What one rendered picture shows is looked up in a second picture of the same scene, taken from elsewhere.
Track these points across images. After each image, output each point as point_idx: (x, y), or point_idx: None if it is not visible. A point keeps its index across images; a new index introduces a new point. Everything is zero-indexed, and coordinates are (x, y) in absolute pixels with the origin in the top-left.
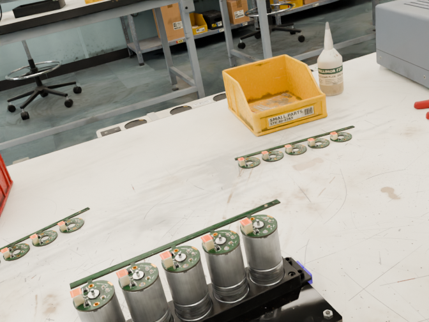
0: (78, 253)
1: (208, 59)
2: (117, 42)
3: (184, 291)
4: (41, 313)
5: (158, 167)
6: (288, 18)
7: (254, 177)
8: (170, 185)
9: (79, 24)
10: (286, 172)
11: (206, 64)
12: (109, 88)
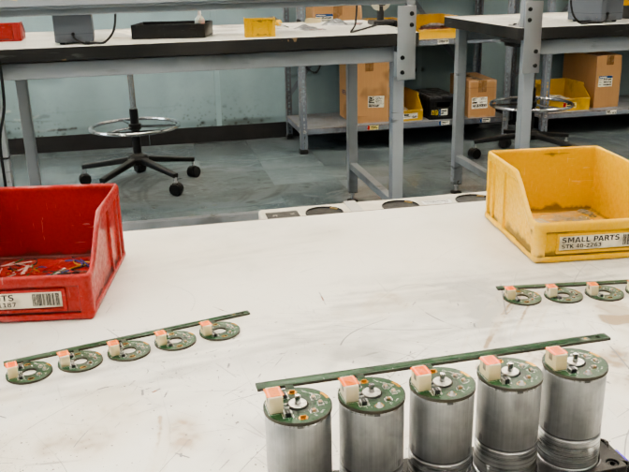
0: (230, 372)
1: (415, 164)
2: (272, 110)
3: (440, 437)
4: (168, 443)
5: (364, 276)
6: (561, 125)
7: (531, 319)
8: (386, 305)
9: (227, 66)
10: (588, 323)
11: (410, 172)
12: (244, 179)
